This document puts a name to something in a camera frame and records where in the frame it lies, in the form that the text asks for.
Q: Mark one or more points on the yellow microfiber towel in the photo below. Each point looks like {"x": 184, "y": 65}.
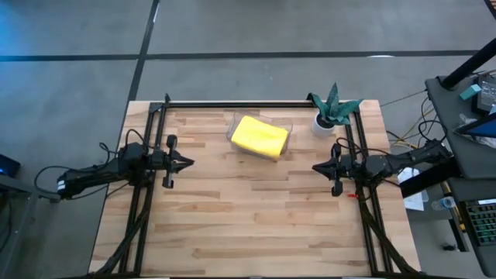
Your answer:
{"x": 259, "y": 136}

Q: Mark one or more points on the black electronic device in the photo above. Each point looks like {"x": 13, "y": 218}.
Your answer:
{"x": 486, "y": 93}

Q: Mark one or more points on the white paper sheet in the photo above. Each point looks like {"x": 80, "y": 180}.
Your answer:
{"x": 407, "y": 176}

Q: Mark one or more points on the small teal box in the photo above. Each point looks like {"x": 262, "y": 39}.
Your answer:
{"x": 470, "y": 91}

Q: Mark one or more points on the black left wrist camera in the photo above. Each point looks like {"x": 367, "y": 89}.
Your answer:
{"x": 172, "y": 141}

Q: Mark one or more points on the black support beam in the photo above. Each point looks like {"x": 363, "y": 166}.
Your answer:
{"x": 426, "y": 178}

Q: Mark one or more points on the small red tag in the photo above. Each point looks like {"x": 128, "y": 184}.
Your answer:
{"x": 352, "y": 195}

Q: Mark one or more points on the clear plastic bin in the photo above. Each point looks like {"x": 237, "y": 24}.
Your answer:
{"x": 288, "y": 131}

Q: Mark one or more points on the artificial green plant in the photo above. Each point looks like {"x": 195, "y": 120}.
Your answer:
{"x": 333, "y": 106}

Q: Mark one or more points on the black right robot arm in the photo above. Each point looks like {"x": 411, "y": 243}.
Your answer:
{"x": 407, "y": 159}

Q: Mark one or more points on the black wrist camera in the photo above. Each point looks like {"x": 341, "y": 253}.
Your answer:
{"x": 336, "y": 151}
{"x": 172, "y": 141}

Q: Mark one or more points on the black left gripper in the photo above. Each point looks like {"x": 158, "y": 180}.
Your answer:
{"x": 162, "y": 162}

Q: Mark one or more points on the black metal pole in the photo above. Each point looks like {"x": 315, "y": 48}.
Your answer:
{"x": 469, "y": 64}

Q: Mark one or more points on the dark tablet screen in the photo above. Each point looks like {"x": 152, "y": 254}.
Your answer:
{"x": 478, "y": 129}

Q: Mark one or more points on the black side desk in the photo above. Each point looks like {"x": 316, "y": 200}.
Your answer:
{"x": 469, "y": 162}

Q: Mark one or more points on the keyboard with coloured keys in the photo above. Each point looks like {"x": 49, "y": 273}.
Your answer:
{"x": 484, "y": 222}

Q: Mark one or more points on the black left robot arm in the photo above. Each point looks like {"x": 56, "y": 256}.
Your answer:
{"x": 97, "y": 174}

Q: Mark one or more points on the black device with blue light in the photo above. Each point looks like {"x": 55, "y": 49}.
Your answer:
{"x": 7, "y": 166}

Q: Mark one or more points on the white plant pot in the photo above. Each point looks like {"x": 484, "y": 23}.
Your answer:
{"x": 319, "y": 129}

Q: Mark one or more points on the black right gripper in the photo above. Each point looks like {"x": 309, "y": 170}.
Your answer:
{"x": 348, "y": 168}

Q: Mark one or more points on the clear water bottle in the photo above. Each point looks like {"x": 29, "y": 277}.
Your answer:
{"x": 445, "y": 202}

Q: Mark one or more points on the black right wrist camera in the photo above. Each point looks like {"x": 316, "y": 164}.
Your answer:
{"x": 336, "y": 151}

